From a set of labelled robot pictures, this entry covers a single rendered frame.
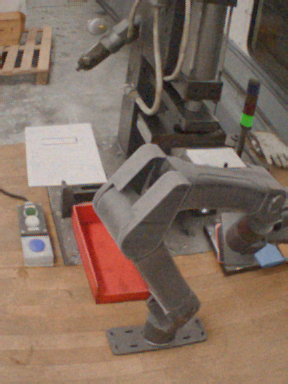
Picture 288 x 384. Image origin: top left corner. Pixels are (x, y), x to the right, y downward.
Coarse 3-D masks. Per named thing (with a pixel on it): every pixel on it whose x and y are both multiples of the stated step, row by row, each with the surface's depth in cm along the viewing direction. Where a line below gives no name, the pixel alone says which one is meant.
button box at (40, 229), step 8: (8, 192) 124; (24, 200) 123; (16, 208) 117; (24, 208) 117; (40, 208) 118; (24, 216) 115; (40, 216) 116; (24, 224) 113; (40, 224) 114; (24, 232) 111; (32, 232) 111; (40, 232) 112
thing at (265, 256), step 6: (270, 246) 119; (258, 252) 117; (264, 252) 117; (270, 252) 117; (276, 252) 117; (258, 258) 115; (264, 258) 115; (270, 258) 115; (276, 258) 116; (282, 258) 112; (264, 264) 113; (270, 264) 112; (276, 264) 114
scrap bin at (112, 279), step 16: (80, 208) 117; (80, 224) 120; (96, 224) 121; (80, 240) 110; (96, 240) 116; (112, 240) 117; (80, 256) 112; (96, 256) 112; (112, 256) 113; (96, 272) 108; (112, 272) 109; (128, 272) 110; (96, 288) 98; (112, 288) 105; (128, 288) 106; (144, 288) 106
